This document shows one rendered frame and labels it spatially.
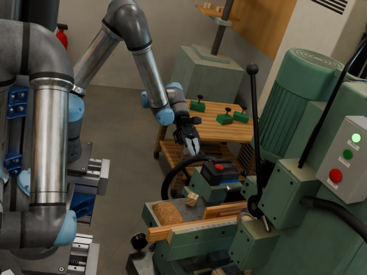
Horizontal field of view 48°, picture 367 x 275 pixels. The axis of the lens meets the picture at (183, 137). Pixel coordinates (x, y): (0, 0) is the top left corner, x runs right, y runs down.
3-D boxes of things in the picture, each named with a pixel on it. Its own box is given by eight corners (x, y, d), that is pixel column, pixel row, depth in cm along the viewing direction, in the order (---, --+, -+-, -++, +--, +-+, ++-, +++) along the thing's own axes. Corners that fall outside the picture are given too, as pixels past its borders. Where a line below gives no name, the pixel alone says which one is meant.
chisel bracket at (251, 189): (253, 193, 143) (262, 174, 139) (278, 221, 132) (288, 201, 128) (236, 196, 139) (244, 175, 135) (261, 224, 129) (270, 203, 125)
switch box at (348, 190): (331, 174, 96) (363, 115, 89) (364, 202, 89) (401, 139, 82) (313, 176, 93) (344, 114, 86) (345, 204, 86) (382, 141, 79)
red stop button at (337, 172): (329, 177, 90) (335, 165, 88) (338, 185, 87) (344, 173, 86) (325, 177, 89) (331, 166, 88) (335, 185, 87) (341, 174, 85)
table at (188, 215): (259, 184, 177) (264, 172, 175) (306, 233, 155) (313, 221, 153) (130, 198, 146) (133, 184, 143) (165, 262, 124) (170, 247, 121)
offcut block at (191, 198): (193, 207, 141) (195, 199, 140) (184, 203, 142) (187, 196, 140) (196, 202, 144) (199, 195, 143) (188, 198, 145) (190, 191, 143)
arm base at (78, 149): (38, 158, 156) (40, 136, 151) (46, 138, 169) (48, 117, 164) (78, 165, 159) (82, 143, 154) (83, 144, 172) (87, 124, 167)
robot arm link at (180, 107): (190, 102, 180) (174, 102, 176) (193, 111, 179) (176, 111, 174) (182, 111, 186) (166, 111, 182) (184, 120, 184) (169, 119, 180)
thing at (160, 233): (295, 213, 154) (299, 204, 152) (298, 216, 153) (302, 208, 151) (144, 238, 122) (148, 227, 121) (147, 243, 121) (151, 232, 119)
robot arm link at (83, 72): (43, 113, 159) (126, -3, 146) (41, 95, 171) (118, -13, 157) (70, 126, 166) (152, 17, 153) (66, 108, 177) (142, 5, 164)
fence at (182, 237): (309, 219, 153) (315, 207, 151) (312, 221, 152) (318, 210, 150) (169, 244, 123) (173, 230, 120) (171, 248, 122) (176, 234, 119)
